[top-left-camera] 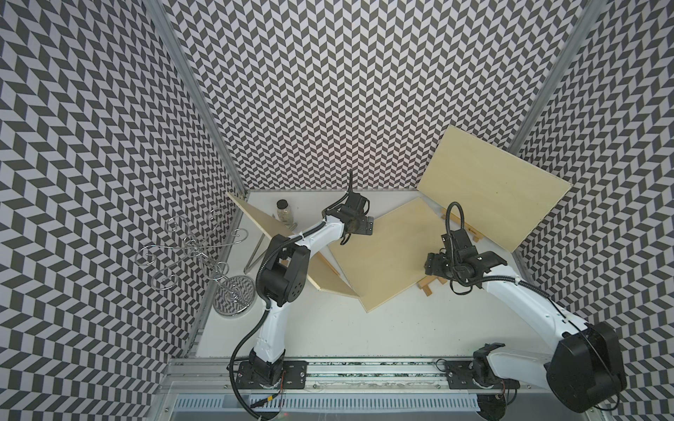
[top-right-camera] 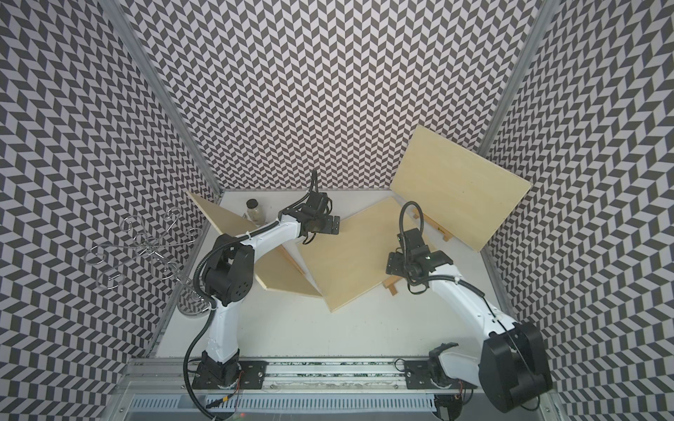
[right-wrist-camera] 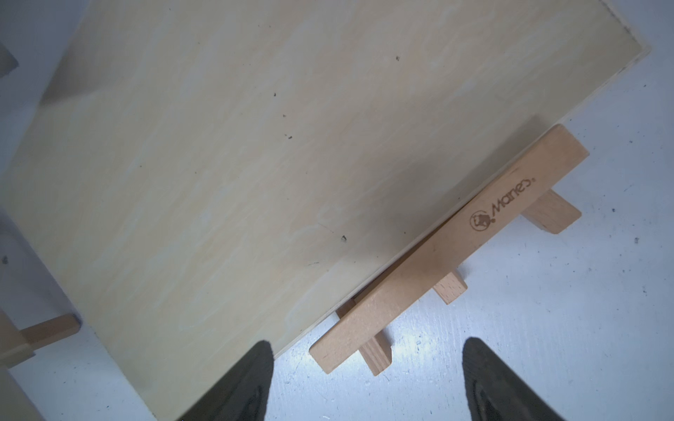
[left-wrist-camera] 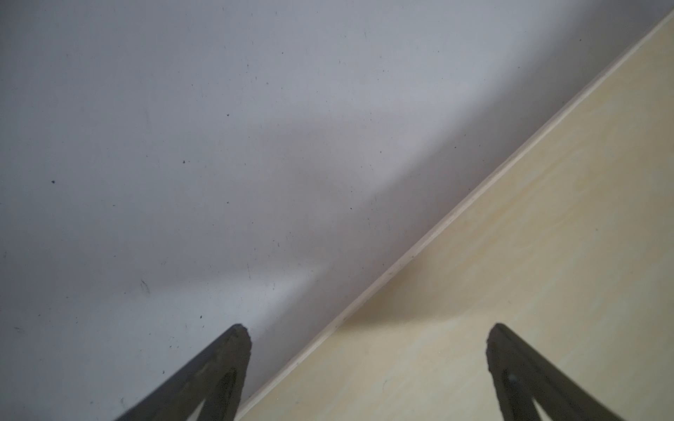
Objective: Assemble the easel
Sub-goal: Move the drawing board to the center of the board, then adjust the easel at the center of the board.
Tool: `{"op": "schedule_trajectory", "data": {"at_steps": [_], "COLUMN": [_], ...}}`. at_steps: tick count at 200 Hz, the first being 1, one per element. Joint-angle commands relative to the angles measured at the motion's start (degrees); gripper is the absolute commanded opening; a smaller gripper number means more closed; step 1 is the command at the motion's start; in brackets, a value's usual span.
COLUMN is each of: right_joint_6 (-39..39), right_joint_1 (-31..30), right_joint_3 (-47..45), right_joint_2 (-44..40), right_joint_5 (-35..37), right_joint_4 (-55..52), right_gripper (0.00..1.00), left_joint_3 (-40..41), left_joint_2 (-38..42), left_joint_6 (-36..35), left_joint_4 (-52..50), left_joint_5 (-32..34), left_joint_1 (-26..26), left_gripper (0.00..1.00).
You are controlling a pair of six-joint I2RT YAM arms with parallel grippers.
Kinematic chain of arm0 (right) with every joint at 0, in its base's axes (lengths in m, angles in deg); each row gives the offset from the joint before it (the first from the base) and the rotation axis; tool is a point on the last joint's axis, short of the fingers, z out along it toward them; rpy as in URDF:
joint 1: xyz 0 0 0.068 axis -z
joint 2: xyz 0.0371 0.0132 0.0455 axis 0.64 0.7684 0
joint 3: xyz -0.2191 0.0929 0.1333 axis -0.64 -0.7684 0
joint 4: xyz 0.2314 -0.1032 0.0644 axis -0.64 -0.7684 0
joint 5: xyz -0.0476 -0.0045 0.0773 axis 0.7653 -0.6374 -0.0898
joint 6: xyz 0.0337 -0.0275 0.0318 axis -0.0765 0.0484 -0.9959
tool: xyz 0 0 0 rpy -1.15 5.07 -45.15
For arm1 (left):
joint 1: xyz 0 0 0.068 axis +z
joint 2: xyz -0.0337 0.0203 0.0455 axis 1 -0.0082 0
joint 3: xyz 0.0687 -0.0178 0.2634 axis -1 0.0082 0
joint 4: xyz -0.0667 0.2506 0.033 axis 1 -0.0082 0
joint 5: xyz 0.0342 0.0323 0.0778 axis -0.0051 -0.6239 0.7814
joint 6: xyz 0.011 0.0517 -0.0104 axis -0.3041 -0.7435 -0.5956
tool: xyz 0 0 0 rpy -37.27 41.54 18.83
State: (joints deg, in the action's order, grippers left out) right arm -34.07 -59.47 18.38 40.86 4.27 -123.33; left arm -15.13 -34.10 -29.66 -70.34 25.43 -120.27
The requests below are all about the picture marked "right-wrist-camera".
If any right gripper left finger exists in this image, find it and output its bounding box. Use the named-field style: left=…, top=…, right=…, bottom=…
left=178, top=340, right=275, bottom=420

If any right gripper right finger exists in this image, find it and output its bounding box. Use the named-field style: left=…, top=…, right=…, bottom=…
left=462, top=337, right=562, bottom=420

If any wooden easel with label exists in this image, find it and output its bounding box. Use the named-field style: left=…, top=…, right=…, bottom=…
left=309, top=125, right=589, bottom=374

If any light plywood board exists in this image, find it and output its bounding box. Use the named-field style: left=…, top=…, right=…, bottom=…
left=1, top=1, right=644, bottom=420

